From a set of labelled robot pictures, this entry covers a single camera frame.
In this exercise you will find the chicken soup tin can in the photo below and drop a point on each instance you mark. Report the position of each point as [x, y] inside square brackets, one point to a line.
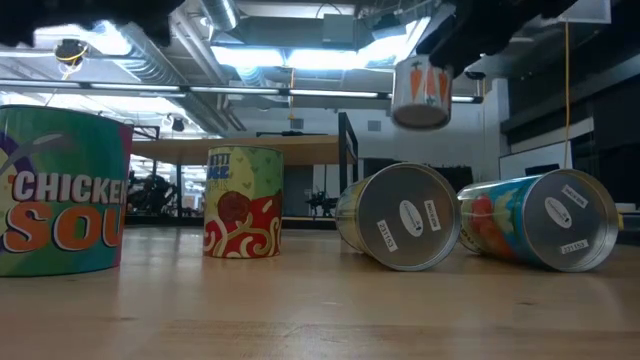
[65, 200]

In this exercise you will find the long ceiling light bar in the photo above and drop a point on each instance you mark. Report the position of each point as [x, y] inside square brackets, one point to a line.
[235, 90]

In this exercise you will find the tomatoes label tin can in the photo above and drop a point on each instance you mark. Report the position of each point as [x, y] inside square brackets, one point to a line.
[560, 220]

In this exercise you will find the white wall board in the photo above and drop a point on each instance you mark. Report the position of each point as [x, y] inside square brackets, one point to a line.
[525, 160]

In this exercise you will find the silver spiral air duct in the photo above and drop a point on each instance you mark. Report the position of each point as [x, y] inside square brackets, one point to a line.
[220, 12]
[150, 60]

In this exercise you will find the spaghetti label tin can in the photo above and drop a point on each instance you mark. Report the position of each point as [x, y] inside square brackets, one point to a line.
[242, 210]

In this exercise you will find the black ceiling speaker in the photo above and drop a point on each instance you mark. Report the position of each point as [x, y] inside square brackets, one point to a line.
[178, 124]

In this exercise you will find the bright ceiling light panel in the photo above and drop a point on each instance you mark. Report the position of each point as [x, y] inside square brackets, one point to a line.
[107, 42]
[320, 59]

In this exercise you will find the black background robot arm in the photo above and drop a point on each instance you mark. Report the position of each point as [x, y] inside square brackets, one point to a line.
[322, 202]
[150, 195]

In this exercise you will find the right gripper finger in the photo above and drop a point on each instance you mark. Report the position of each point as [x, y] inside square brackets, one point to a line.
[460, 50]

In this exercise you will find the carrot label tin can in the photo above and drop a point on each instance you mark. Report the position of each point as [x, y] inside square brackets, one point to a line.
[420, 100]

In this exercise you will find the grey wall vent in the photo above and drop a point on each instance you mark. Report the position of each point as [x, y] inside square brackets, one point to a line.
[297, 123]
[374, 125]

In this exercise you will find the yellow label tin can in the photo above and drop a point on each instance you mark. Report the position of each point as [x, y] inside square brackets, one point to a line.
[405, 215]

